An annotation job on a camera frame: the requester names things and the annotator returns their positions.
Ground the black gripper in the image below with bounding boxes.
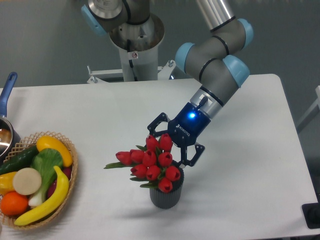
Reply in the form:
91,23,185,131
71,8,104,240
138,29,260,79
147,102,211,168

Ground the red tulip bouquet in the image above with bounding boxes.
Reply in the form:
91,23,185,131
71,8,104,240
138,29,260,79
104,133,183,194

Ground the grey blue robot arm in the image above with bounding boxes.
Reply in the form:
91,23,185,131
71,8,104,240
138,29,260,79
81,0,254,168

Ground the dark grey ribbed vase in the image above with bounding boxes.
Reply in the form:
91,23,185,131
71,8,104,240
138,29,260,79
149,160,185,209

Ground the dark red vegetable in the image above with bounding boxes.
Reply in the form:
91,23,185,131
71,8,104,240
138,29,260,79
46,167,72,199

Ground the green bok choy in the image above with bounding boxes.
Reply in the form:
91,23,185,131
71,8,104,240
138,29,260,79
28,148,63,208

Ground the yellow banana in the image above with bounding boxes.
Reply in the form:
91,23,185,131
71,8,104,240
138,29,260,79
14,166,69,226

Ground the woven wicker basket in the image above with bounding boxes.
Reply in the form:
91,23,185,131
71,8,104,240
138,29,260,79
0,131,78,230

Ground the black device at edge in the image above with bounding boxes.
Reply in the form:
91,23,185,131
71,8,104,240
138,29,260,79
301,202,320,229

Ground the green cucumber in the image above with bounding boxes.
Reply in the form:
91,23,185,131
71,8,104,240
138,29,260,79
0,145,39,175

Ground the beige round disc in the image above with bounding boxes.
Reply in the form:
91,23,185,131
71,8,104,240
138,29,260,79
12,167,42,196

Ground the yellow bell pepper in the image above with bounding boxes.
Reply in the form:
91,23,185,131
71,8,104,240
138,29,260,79
0,171,17,196

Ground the orange fruit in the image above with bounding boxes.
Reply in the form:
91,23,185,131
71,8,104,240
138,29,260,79
0,191,29,216

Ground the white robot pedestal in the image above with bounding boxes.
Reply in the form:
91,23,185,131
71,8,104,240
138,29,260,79
87,13,186,84

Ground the black cable on pedestal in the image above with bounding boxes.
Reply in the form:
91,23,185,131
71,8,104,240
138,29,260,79
126,39,138,82

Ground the white frame at right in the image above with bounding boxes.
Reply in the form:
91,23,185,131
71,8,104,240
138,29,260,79
296,85,320,134

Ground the blue handled saucepan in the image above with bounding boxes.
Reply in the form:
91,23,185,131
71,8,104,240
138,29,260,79
0,72,21,165

